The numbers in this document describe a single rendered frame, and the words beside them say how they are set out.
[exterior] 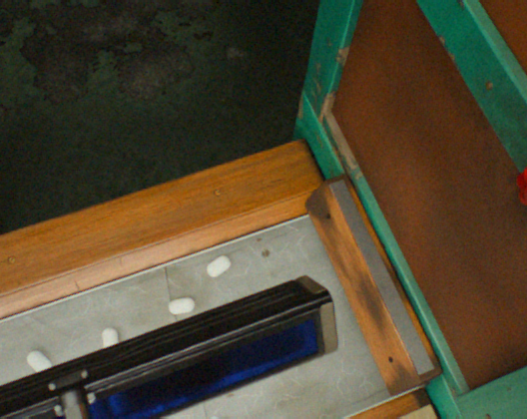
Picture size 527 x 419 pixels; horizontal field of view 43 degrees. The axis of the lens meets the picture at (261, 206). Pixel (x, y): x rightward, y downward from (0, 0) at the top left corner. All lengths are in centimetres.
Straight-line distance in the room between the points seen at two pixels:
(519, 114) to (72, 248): 67
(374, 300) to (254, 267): 20
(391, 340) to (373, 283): 8
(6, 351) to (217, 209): 36
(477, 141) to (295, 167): 45
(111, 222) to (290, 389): 35
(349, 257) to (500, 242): 29
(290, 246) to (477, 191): 41
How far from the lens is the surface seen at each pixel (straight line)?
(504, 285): 71
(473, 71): 61
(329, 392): 98
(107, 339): 97
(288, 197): 103
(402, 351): 89
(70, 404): 59
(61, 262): 101
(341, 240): 93
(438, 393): 94
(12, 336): 102
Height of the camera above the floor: 169
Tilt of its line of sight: 66 degrees down
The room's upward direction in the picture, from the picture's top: 8 degrees clockwise
